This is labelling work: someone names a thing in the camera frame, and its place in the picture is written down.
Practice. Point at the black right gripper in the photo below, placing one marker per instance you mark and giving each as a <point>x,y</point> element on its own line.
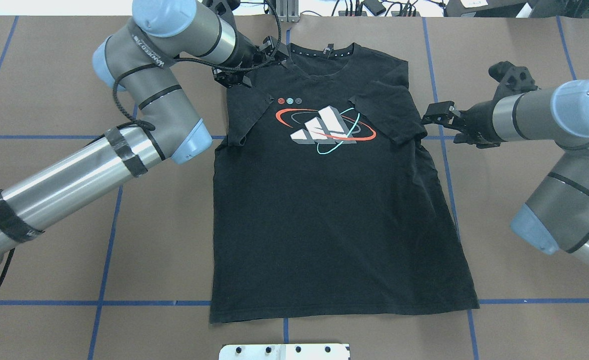
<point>479,114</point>

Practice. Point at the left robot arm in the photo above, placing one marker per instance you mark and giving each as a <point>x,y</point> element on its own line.
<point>138,59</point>

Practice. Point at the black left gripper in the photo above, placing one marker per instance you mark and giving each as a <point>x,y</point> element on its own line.
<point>245,50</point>

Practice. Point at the black t-shirt with logo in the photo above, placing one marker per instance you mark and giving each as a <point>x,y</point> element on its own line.
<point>325,200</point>

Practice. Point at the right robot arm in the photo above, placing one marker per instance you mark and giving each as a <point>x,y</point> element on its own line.
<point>556,216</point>

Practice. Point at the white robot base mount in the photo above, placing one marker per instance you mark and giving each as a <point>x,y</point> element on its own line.
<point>286,351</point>

